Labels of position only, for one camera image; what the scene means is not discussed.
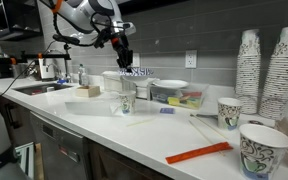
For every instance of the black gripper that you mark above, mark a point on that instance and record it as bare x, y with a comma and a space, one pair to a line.
124, 51

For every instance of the small patterned paper cup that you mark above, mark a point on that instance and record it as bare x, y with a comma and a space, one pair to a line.
127, 103

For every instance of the tall paper cup stack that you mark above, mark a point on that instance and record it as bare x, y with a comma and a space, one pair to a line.
249, 76
280, 83

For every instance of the large patterned paper cup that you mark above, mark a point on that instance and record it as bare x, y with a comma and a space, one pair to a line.
260, 156

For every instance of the white folded paper towel stack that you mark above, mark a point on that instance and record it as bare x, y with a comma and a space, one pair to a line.
110, 74

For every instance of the clear acrylic holder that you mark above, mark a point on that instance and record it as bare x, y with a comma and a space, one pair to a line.
112, 86

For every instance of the white cardboard box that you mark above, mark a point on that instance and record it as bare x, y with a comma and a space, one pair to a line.
144, 90

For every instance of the clear plastic bottle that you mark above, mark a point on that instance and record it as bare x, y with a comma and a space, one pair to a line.
82, 76

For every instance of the white paper plate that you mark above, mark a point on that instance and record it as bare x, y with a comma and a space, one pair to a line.
170, 83

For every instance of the blue tea bag packet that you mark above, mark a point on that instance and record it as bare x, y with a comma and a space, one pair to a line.
166, 110

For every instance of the clear tea bag container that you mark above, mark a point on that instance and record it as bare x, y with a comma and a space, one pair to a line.
180, 98

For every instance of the chrome faucet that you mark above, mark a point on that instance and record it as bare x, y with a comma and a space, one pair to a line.
54, 66

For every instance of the steel sink basin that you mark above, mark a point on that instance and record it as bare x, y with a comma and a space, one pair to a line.
40, 88

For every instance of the dark wooden cabinet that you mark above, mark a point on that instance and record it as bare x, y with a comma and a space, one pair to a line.
117, 163

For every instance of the wooden chopstick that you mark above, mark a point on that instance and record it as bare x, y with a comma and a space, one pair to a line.
210, 126
204, 135

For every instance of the stainless steel dishwasher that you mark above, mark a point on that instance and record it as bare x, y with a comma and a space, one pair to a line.
57, 146

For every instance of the metal canister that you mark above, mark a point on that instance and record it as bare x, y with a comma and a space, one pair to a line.
19, 70

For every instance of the orange chopstick wrapper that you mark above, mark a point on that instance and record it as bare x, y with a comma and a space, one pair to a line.
197, 152

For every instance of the wooden board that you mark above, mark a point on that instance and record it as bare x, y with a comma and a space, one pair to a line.
39, 163

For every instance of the white framed panel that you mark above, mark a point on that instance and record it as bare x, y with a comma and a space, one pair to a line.
25, 160

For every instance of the white wall power outlet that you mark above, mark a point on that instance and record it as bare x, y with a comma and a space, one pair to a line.
190, 59
136, 61

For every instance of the black camera on stand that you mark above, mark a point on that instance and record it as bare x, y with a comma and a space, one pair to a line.
64, 39

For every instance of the dark wall shelf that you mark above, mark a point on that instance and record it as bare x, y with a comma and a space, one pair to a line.
14, 20

